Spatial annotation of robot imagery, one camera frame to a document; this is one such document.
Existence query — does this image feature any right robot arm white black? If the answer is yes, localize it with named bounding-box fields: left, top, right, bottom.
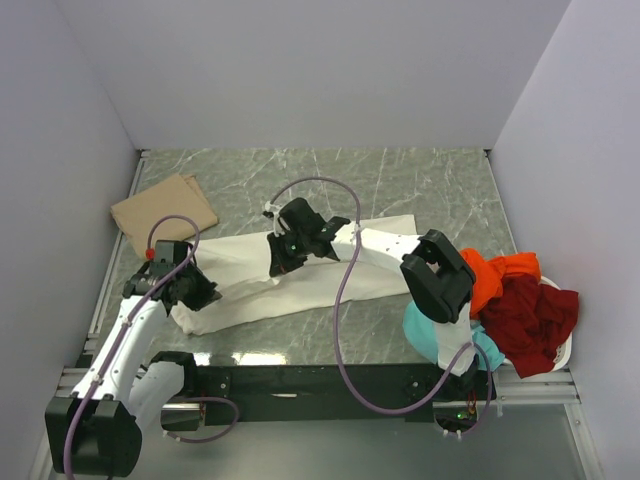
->
left=263, top=198, right=477, bottom=399

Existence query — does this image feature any teal t shirt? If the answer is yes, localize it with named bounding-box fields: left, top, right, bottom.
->
left=403, top=301, right=506, bottom=371

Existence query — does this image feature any orange t shirt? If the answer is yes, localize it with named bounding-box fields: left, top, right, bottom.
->
left=460, top=248, right=541, bottom=318

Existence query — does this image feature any white perforated laundry basket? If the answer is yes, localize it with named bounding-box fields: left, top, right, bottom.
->
left=489, top=277, right=574, bottom=371

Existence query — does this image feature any cream white t shirt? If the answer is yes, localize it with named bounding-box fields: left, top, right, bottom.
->
left=171, top=214, right=417, bottom=335

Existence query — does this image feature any aluminium frame rail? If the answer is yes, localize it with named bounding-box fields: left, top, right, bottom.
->
left=29, top=149, right=606, bottom=480

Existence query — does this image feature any dark red t shirt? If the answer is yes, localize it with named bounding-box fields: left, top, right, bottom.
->
left=478, top=275, right=580, bottom=378

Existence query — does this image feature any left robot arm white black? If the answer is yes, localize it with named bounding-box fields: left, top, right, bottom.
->
left=45, top=240, right=221, bottom=479

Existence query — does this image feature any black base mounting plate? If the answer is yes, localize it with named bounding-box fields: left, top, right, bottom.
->
left=159, top=364, right=496, bottom=431

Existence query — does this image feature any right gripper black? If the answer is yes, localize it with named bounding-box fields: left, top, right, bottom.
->
left=268, top=228, right=311, bottom=278

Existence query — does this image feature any folded tan t shirt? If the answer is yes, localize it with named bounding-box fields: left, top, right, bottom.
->
left=110, top=174, right=219, bottom=258

